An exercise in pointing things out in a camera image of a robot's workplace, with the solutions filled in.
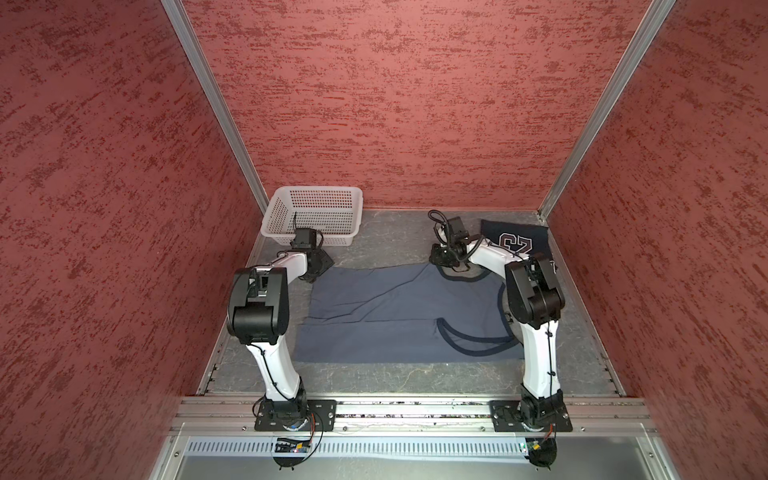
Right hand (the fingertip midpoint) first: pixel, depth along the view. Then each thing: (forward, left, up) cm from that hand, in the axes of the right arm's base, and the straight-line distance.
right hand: (430, 263), depth 103 cm
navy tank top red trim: (+8, -36, +2) cm, 37 cm away
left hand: (-2, +37, 0) cm, 37 cm away
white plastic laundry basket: (+20, +35, +7) cm, 41 cm away
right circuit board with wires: (-55, -21, -4) cm, 59 cm away
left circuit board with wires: (-53, +41, -5) cm, 67 cm away
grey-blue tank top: (-19, +11, -1) cm, 22 cm away
